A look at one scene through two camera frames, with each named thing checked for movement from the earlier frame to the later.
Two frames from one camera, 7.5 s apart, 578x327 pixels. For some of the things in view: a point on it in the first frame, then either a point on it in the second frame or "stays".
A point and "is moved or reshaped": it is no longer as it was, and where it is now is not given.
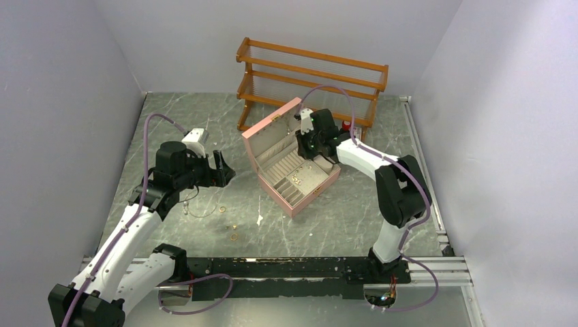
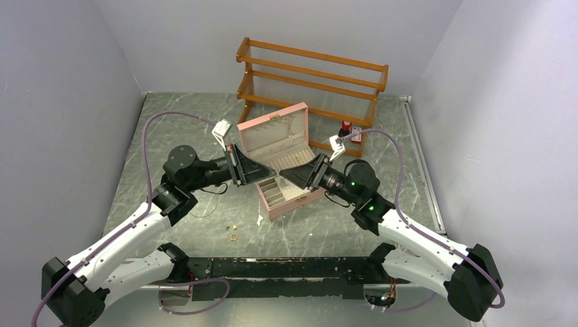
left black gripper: x=223 y=173 → x=246 y=170
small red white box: x=357 y=132 stays
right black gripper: x=302 y=149 → x=300 y=176
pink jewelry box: x=287 y=180 is moved or reshaped
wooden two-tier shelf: x=276 y=77 stays
